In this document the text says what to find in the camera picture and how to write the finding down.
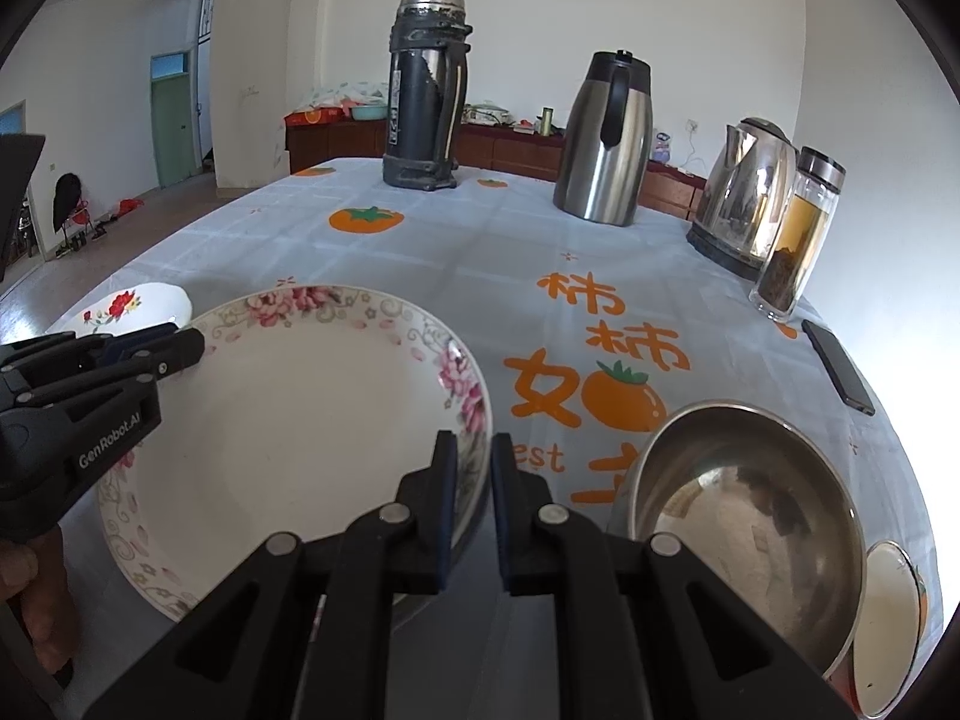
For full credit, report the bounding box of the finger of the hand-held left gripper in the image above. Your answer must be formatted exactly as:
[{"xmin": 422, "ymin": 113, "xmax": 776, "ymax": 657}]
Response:
[
  {"xmin": 15, "ymin": 328, "xmax": 206, "ymax": 410},
  {"xmin": 0, "ymin": 322, "xmax": 181, "ymax": 377}
]

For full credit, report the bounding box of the steel thermal carafe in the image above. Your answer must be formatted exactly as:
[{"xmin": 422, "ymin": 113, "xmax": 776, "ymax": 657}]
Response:
[{"xmin": 553, "ymin": 50, "xmax": 655, "ymax": 227}]

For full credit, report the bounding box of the dark wooden sideboard cabinet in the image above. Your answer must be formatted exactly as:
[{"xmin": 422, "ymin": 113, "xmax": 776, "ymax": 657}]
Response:
[{"xmin": 285, "ymin": 116, "xmax": 710, "ymax": 222}]

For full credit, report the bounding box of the stainless steel bowl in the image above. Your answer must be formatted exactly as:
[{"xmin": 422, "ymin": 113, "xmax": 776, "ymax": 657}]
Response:
[{"xmin": 606, "ymin": 399, "xmax": 867, "ymax": 680}]

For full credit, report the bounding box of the white plate with red flowers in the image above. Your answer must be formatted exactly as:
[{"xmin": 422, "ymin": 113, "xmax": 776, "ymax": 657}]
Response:
[{"xmin": 45, "ymin": 282, "xmax": 193, "ymax": 338}]

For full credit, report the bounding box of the large pink floral rim plate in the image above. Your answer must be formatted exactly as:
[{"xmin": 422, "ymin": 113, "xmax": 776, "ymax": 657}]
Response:
[{"xmin": 96, "ymin": 283, "xmax": 492, "ymax": 627}]

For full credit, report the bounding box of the person's left hand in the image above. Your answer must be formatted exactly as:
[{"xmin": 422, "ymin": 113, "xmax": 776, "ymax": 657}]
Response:
[{"xmin": 0, "ymin": 525, "xmax": 80, "ymax": 683}]

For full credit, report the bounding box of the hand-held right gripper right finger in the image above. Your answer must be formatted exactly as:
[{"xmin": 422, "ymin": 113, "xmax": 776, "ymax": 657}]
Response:
[{"xmin": 491, "ymin": 431, "xmax": 863, "ymax": 720}]

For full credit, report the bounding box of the green door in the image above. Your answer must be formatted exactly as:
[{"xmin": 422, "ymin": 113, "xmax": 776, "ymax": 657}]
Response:
[{"xmin": 150, "ymin": 52, "xmax": 200, "ymax": 188}]

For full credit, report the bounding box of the black smartphone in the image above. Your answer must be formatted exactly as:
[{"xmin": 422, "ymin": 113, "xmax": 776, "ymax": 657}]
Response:
[{"xmin": 801, "ymin": 319, "xmax": 877, "ymax": 417}]

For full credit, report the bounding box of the floral cloth bundle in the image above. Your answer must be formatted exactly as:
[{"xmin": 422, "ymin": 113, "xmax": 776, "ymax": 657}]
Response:
[{"xmin": 296, "ymin": 80, "xmax": 391, "ymax": 113}]

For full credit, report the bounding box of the stainless steel electric kettle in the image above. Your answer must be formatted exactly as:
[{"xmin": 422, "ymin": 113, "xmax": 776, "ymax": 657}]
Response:
[{"xmin": 686, "ymin": 118, "xmax": 800, "ymax": 282}]

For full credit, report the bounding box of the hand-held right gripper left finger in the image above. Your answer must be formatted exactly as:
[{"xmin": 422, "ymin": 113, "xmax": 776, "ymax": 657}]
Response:
[{"xmin": 82, "ymin": 430, "xmax": 460, "ymax": 720}]

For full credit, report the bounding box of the black garment on chair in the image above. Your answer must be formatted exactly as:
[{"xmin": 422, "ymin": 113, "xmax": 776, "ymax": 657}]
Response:
[{"xmin": 54, "ymin": 172, "xmax": 95, "ymax": 241}]

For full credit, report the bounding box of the orange fruit print tablecloth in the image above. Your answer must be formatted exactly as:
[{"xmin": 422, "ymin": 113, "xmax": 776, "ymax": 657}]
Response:
[{"xmin": 0, "ymin": 156, "xmax": 946, "ymax": 720}]

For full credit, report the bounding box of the worn black vacuum flask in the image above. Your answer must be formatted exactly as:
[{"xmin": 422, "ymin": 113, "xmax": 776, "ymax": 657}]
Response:
[{"xmin": 382, "ymin": 0, "xmax": 475, "ymax": 192}]

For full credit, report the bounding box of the glass tea bottle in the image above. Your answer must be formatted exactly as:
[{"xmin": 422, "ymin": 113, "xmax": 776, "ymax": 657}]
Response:
[{"xmin": 748, "ymin": 146, "xmax": 847, "ymax": 323}]

